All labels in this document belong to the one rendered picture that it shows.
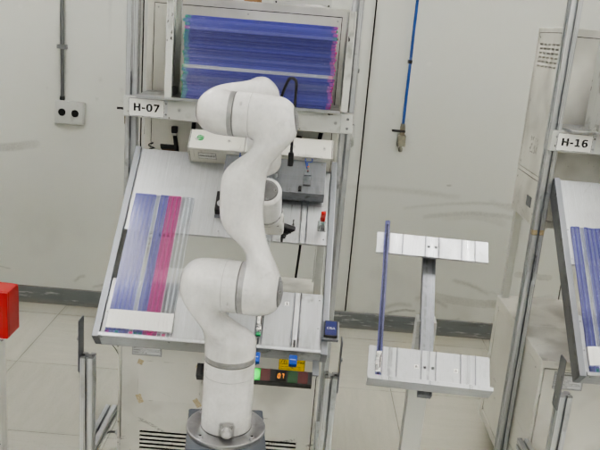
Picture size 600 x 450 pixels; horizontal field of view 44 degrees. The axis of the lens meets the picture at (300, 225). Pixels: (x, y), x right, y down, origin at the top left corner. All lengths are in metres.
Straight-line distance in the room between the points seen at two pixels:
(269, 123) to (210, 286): 0.38
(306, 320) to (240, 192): 0.75
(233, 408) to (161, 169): 1.07
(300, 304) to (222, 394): 0.63
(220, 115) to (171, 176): 0.95
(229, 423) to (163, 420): 0.98
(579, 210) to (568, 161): 0.25
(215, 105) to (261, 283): 0.40
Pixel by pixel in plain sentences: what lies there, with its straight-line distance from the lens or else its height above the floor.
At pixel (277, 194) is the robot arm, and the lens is 2.00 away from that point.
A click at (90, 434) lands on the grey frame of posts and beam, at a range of 2.47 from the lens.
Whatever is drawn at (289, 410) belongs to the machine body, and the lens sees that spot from 2.67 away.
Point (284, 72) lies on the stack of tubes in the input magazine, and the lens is 2.49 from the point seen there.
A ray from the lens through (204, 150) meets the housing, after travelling 2.53.
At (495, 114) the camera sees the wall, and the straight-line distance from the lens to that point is 4.13.
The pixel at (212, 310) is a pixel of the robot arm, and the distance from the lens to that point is 1.69.
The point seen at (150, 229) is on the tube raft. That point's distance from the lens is 2.44.
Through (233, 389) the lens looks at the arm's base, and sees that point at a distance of 1.75.
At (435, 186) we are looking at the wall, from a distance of 4.13.
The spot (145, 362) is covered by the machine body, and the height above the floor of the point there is 0.49.
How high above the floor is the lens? 1.65
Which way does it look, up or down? 15 degrees down
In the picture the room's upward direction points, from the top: 5 degrees clockwise
